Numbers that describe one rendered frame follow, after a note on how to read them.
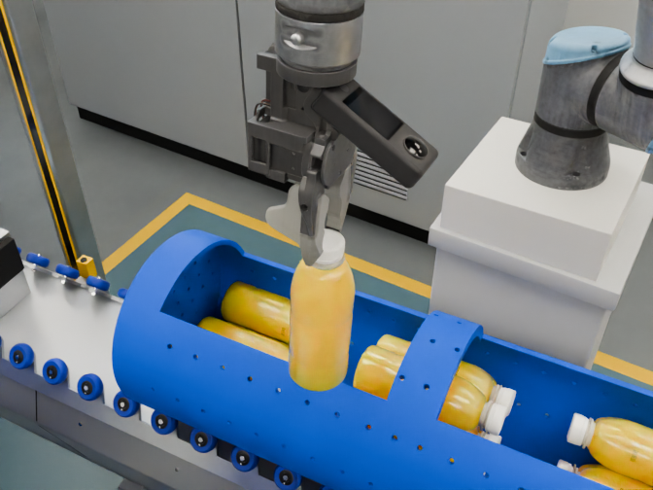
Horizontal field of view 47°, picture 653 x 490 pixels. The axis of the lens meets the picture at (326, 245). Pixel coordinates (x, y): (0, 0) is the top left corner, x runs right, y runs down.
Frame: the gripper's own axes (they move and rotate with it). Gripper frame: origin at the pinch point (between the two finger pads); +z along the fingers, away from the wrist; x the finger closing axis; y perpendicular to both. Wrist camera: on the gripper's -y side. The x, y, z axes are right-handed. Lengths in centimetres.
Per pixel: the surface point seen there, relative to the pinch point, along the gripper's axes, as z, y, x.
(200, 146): 122, 145, -183
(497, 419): 27.2, -20.4, -10.8
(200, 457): 53, 21, -4
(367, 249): 133, 55, -166
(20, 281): 48, 71, -18
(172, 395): 34.4, 21.7, 0.6
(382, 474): 31.9, -9.8, 0.4
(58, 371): 49, 49, -4
